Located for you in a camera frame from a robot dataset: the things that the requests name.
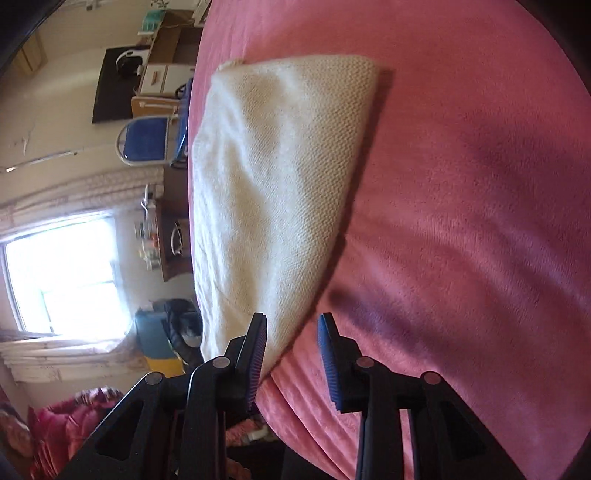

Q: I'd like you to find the brown paper bag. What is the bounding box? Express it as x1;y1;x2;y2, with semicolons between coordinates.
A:
161;220;191;265

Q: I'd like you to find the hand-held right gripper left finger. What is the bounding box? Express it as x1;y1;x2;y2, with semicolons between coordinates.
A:
58;313;267;480

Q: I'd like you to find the pink bed blanket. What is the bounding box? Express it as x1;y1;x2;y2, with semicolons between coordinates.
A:
187;0;591;480

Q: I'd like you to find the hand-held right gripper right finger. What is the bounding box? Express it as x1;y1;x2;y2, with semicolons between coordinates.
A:
318;313;525;480

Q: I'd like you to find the black television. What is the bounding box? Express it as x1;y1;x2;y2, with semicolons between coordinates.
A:
92;45;153;124

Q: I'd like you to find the white drawer cabinet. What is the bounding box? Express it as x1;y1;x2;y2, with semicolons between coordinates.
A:
140;62;195;97

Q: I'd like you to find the beige knit sweater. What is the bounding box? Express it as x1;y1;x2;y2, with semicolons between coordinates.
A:
188;54;382;384

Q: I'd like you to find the bright window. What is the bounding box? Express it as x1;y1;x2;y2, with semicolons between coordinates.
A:
4;217;130;337

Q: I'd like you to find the black puffer jacket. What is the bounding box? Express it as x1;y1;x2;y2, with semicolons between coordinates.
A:
164;298;204;365

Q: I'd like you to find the wooden side table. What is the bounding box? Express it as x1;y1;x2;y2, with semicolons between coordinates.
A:
139;185;194;283

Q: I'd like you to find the blue metal chair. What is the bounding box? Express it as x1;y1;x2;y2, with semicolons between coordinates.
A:
115;115;178;167

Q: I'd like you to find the wooden desk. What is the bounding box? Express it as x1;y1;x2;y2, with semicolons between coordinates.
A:
148;9;206;65

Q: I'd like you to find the curved metal rail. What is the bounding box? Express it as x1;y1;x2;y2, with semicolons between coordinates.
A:
0;148;77;172

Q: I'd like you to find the patterned beige curtain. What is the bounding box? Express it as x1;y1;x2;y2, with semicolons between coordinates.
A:
0;168;164;227
0;332;139;385

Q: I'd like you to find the teal tissue pack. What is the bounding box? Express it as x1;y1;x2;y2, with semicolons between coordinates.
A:
140;9;167;34

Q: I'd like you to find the tan wooden board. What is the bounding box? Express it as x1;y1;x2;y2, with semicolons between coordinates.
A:
130;95;181;121

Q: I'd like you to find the blue storage box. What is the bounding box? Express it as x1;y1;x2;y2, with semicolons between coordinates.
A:
135;308;174;358

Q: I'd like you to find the yellow box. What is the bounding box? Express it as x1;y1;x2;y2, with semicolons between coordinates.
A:
145;355;185;377

